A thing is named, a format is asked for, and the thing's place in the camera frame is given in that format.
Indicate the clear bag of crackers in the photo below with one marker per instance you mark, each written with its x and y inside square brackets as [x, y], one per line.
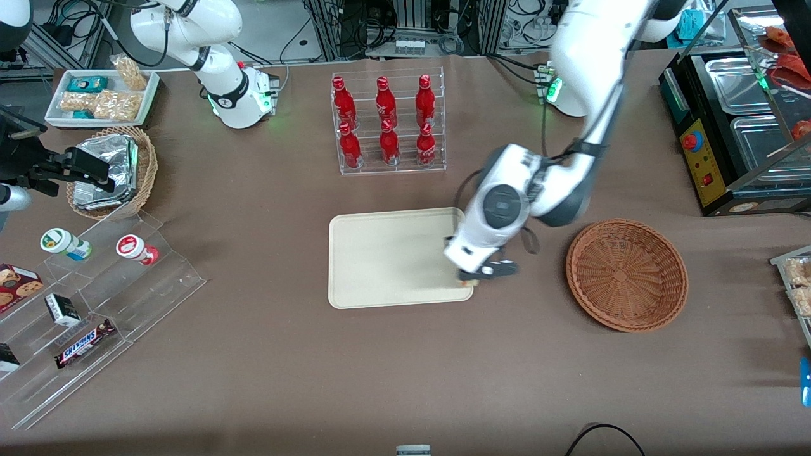
[117, 104]
[77, 101]

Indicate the white snack tray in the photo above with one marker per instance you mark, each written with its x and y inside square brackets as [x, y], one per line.
[57, 117]

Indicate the black food warmer appliance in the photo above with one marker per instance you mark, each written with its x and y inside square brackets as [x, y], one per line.
[697, 95]

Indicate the metal snack tray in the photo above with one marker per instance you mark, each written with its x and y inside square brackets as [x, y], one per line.
[782, 261]

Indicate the red Coca-Cola bottle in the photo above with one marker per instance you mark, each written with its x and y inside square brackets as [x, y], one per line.
[426, 147]
[426, 98]
[384, 100]
[350, 149]
[389, 145]
[345, 101]

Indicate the wicker basket with foil container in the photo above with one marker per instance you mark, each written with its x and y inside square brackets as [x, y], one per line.
[147, 168]

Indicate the cream rectangular plastic tray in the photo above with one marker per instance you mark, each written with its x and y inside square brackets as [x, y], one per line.
[386, 259]

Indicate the teal cloth bundle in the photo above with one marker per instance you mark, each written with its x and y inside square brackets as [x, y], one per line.
[696, 24]

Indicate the red lid yogurt cup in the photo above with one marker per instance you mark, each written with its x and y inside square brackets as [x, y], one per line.
[132, 247]

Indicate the red fried food piece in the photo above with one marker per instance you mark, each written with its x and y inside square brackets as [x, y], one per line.
[792, 68]
[803, 130]
[778, 38]

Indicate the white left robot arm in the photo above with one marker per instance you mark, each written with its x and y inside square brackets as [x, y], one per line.
[589, 63]

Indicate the clear acrylic bottle rack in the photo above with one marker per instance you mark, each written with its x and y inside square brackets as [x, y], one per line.
[440, 120]

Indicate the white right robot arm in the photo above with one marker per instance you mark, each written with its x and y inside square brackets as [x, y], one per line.
[222, 76]

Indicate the small black and white carton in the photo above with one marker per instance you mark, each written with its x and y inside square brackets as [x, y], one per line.
[62, 310]

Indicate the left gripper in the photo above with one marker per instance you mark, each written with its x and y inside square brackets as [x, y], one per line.
[447, 238]

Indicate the silver foil packets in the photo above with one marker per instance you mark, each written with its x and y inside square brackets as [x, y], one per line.
[111, 158]

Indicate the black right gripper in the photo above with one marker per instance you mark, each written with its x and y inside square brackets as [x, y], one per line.
[21, 156]

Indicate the clear bag of peanuts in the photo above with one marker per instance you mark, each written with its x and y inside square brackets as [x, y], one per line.
[131, 73]

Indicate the white power strip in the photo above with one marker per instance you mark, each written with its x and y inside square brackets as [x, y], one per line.
[410, 46]

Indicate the green lid yogurt cup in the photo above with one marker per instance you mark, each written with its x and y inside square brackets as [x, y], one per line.
[58, 242]

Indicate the small grey device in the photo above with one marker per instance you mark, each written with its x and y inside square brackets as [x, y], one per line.
[413, 450]

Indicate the empty brown wicker basket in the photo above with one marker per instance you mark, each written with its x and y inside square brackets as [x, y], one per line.
[624, 275]

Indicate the clear bag of snacks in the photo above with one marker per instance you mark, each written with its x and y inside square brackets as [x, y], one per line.
[803, 301]
[799, 272]

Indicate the blue plastic object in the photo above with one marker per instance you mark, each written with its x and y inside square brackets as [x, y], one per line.
[806, 381]

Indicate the red emergency stop button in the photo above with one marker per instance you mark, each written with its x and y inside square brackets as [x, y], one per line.
[692, 140]

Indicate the Snickers chocolate bar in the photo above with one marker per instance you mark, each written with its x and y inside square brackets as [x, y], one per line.
[83, 343]

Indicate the small teal snack packet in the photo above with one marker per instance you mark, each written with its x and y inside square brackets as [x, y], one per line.
[82, 114]

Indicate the steel food pan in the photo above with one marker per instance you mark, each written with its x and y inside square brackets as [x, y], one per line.
[741, 85]
[763, 142]

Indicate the clear acrylic stepped shelf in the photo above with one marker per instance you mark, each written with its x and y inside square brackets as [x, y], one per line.
[127, 297]

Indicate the chocolate chip cookie box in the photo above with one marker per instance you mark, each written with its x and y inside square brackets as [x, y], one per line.
[16, 286]

